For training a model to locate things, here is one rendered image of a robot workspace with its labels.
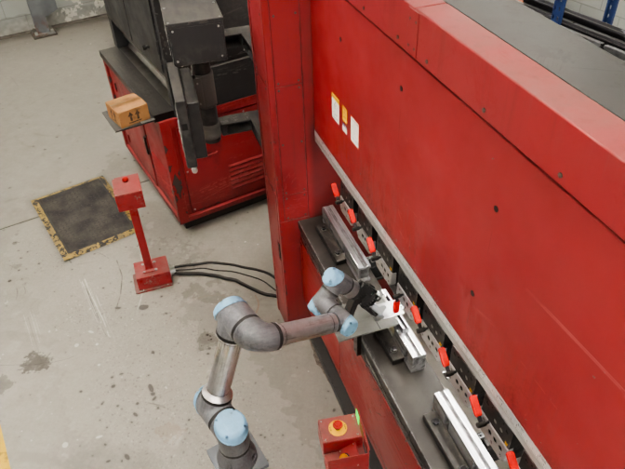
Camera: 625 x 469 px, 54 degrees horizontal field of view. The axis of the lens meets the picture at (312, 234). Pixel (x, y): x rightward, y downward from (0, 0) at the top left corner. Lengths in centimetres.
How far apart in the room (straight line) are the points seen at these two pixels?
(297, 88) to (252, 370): 169
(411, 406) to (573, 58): 145
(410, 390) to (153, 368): 181
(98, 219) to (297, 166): 232
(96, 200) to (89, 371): 173
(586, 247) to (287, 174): 195
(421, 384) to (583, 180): 144
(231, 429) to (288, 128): 140
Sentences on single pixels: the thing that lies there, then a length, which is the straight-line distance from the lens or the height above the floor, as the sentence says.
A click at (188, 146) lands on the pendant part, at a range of 303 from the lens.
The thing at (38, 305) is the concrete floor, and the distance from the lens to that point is 447.
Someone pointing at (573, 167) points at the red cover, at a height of 222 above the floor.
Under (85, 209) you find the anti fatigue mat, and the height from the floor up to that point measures 2.
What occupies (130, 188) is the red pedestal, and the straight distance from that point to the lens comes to 384.
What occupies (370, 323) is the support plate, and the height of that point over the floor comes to 100.
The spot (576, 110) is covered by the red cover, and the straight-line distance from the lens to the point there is 135.
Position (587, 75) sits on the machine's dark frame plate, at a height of 230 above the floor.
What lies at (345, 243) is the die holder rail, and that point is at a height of 97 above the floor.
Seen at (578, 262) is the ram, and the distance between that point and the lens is 141.
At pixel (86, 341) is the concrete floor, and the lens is 412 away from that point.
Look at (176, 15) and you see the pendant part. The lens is 288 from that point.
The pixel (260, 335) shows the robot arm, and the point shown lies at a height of 137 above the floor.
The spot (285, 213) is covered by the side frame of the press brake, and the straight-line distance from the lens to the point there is 321.
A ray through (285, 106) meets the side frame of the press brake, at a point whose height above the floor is 155.
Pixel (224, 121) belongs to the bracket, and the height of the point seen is 121.
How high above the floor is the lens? 291
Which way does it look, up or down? 40 degrees down
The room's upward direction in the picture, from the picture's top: 2 degrees counter-clockwise
